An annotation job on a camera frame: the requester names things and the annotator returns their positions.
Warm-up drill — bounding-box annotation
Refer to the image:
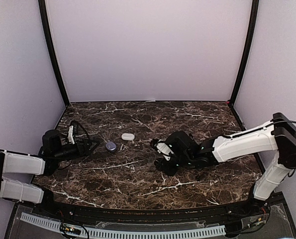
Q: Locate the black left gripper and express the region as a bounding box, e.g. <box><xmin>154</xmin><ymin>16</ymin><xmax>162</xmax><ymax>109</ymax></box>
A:
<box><xmin>53</xmin><ymin>139</ymin><xmax>99</xmax><ymax>162</ymax></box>

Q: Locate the purple earbud charging case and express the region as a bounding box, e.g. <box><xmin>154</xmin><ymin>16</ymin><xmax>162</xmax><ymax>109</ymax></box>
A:
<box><xmin>105</xmin><ymin>141</ymin><xmax>117</xmax><ymax>153</ymax></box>

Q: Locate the white earbud charging case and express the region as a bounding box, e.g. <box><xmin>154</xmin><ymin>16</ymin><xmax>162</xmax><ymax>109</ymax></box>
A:
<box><xmin>121</xmin><ymin>133</ymin><xmax>135</xmax><ymax>141</ymax></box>

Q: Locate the black earbud charging case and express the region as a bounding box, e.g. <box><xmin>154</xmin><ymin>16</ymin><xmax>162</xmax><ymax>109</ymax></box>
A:
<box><xmin>154</xmin><ymin>159</ymin><xmax>167</xmax><ymax>171</ymax></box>

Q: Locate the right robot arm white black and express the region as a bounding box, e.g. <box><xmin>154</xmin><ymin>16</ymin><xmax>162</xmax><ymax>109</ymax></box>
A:
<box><xmin>150</xmin><ymin>113</ymin><xmax>296</xmax><ymax>216</ymax></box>

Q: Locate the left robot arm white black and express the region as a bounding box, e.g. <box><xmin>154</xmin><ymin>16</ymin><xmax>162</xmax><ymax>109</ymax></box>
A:
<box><xmin>0</xmin><ymin>126</ymin><xmax>100</xmax><ymax>217</ymax></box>

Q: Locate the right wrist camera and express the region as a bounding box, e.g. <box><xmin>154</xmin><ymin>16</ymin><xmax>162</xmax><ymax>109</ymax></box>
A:
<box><xmin>150</xmin><ymin>139</ymin><xmax>174</xmax><ymax>161</ymax></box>

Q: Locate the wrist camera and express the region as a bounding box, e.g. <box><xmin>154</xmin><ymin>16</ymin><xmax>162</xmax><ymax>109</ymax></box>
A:
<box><xmin>67</xmin><ymin>120</ymin><xmax>79</xmax><ymax>144</ymax></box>
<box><xmin>150</xmin><ymin>139</ymin><xmax>174</xmax><ymax>161</ymax></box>

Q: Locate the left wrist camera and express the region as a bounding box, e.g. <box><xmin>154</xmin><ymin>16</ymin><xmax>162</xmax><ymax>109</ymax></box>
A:
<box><xmin>67</xmin><ymin>120</ymin><xmax>79</xmax><ymax>144</ymax></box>

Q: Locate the black front table rail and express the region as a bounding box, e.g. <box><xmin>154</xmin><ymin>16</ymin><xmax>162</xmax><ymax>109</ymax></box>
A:
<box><xmin>45</xmin><ymin>202</ymin><xmax>249</xmax><ymax>224</ymax></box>

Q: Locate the white slotted cable duct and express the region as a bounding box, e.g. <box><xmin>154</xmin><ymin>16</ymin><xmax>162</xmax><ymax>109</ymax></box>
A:
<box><xmin>19</xmin><ymin>213</ymin><xmax>226</xmax><ymax>239</ymax></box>

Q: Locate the left black frame post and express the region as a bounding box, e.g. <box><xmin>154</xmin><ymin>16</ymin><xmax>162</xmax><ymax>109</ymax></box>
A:
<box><xmin>38</xmin><ymin>0</ymin><xmax>70</xmax><ymax>107</ymax></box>

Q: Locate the black frame post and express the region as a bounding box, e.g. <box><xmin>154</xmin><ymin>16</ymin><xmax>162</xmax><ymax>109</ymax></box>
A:
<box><xmin>229</xmin><ymin>0</ymin><xmax>259</xmax><ymax>108</ymax></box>
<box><xmin>38</xmin><ymin>0</ymin><xmax>70</xmax><ymax>107</ymax></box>

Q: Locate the right black frame post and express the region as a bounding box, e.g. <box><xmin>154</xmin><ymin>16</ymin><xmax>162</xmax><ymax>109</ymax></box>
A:
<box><xmin>229</xmin><ymin>0</ymin><xmax>259</xmax><ymax>108</ymax></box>

